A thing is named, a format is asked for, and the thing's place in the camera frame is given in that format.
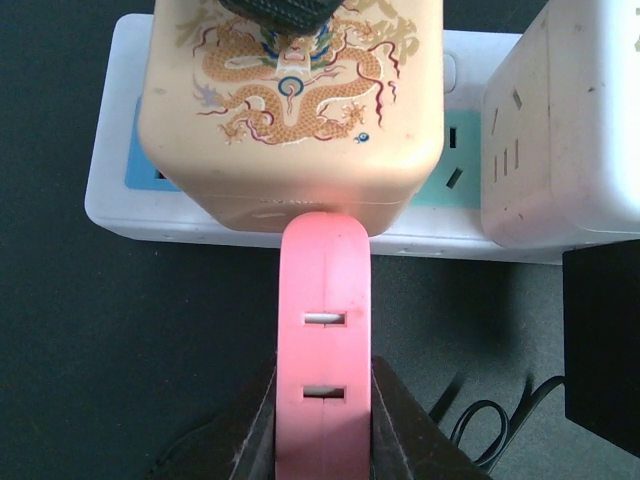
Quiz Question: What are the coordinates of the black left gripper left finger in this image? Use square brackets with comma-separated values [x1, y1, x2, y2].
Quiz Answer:
[147, 356, 276, 479]

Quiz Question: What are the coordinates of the white tiger cube socket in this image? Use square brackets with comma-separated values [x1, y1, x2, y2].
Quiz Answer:
[481, 0, 639, 250]

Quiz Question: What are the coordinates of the beige dragon cube socket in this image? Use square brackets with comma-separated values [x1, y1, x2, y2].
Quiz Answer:
[137, 1, 444, 236]

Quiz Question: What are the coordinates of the white power strip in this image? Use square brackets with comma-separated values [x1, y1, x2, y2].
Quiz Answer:
[84, 14, 562, 265]

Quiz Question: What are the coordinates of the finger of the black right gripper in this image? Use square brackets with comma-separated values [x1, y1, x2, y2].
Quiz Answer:
[219, 0, 340, 35]

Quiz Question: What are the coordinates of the black power adapter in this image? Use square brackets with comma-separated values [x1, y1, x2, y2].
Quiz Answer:
[562, 240, 639, 456]

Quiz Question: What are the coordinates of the black thin cable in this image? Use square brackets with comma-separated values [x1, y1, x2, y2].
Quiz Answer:
[429, 372, 569, 469]

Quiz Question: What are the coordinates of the pink plug adapter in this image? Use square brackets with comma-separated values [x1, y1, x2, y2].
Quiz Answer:
[275, 212, 371, 479]

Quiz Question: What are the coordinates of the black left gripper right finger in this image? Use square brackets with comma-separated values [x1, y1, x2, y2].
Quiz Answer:
[370, 356, 489, 480]

